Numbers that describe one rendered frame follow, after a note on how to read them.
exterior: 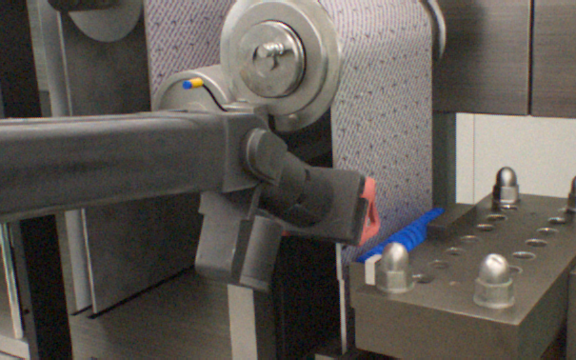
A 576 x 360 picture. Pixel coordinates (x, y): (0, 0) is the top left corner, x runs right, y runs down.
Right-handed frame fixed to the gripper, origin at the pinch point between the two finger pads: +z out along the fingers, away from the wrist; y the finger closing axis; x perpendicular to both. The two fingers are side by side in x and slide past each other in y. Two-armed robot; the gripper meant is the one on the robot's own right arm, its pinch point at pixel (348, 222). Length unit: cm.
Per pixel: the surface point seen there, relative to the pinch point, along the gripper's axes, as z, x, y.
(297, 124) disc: -7.9, 7.9, -3.9
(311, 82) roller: -10.6, 11.3, -1.6
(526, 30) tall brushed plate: 17.3, 30.1, 9.2
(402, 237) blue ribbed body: 8.1, 0.6, 2.6
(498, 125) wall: 248, 98, -72
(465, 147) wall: 254, 89, -88
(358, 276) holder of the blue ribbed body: 1.1, -5.3, 1.9
